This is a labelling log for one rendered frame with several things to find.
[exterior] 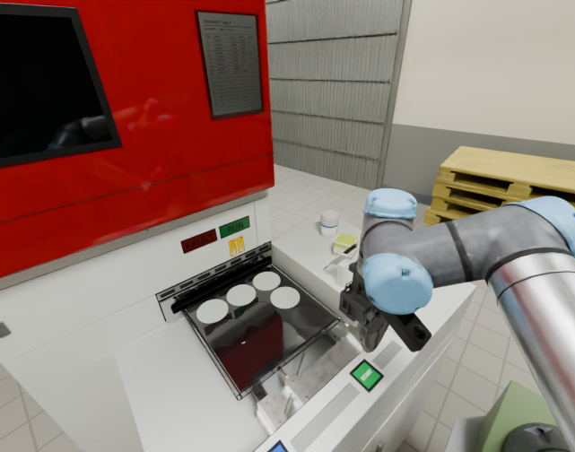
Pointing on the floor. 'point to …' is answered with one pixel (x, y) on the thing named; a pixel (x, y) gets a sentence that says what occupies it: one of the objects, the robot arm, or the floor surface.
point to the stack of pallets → (504, 184)
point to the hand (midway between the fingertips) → (372, 350)
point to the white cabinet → (405, 405)
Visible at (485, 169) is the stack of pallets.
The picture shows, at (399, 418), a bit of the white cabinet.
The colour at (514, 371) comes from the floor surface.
